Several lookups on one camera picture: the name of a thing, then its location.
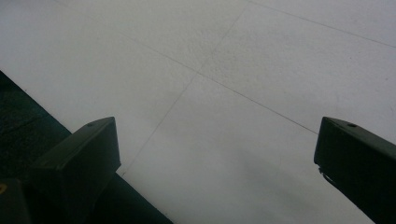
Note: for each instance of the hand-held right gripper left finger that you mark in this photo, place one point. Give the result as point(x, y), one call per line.
point(77, 168)

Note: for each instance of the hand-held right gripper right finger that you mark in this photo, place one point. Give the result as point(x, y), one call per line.
point(361, 168)

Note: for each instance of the white table mat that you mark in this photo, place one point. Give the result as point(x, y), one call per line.
point(218, 77)

